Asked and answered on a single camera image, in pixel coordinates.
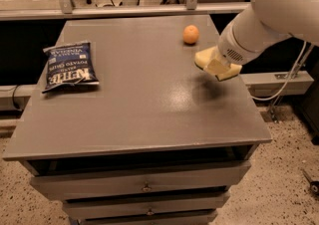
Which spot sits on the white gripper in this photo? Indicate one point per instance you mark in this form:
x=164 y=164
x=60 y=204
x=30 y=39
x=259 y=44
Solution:
x=231 y=49

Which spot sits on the yellow wavy sponge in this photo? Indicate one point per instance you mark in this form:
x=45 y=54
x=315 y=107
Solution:
x=214 y=64

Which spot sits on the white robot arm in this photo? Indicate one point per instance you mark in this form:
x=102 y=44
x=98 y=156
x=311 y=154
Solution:
x=260 y=25

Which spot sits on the orange fruit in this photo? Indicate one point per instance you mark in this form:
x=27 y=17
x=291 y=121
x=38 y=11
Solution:
x=190 y=34

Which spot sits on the grey drawer cabinet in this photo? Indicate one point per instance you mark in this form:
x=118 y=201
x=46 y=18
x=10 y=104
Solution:
x=156 y=142

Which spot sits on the blue potato chips bag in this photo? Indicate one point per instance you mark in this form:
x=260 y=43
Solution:
x=69 y=65

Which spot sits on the black caster wheel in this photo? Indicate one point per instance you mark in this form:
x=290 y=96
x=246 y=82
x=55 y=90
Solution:
x=314 y=185

